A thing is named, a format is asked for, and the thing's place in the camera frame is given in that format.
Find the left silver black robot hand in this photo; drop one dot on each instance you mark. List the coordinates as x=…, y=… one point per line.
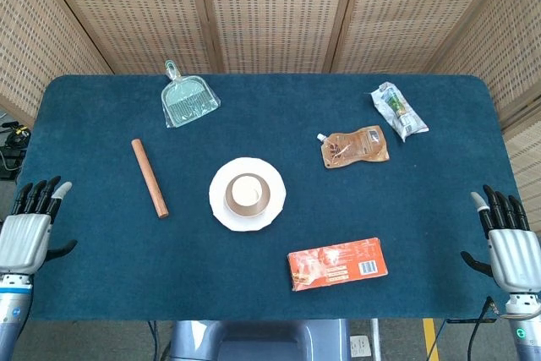
x=23, y=238

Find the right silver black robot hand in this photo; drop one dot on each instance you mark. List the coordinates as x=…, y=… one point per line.
x=513, y=255

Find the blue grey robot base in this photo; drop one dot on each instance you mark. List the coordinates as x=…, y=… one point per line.
x=258, y=342

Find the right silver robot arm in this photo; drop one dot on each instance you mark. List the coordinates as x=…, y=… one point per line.
x=526, y=327

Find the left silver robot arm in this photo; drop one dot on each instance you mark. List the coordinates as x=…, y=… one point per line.
x=12, y=314

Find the cream ceramic bowl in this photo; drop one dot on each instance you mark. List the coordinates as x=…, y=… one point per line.
x=247, y=211

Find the wooden rolling pin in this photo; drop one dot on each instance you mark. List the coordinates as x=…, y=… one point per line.
x=149, y=177

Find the metal table leg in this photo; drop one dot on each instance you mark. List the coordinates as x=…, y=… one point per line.
x=375, y=340

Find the orange snack box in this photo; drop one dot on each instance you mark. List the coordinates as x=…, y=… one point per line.
x=338, y=264

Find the white power strip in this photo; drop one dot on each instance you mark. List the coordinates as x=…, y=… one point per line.
x=359, y=346

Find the white green snack bag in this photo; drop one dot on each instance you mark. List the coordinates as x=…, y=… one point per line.
x=399, y=111

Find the brown spout pouch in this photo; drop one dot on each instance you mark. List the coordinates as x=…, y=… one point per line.
x=355, y=147

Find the woven bamboo screen panel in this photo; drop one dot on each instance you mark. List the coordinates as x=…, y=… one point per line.
x=274, y=10
x=406, y=10
x=507, y=61
x=29, y=39
x=127, y=10

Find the white paper plate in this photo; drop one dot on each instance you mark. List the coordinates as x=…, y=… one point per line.
x=220, y=192

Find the green dustpan in plastic bag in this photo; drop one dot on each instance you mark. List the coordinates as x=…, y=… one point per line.
x=186, y=101

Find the blue carpet table cover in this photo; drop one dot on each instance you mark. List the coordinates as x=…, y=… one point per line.
x=270, y=124

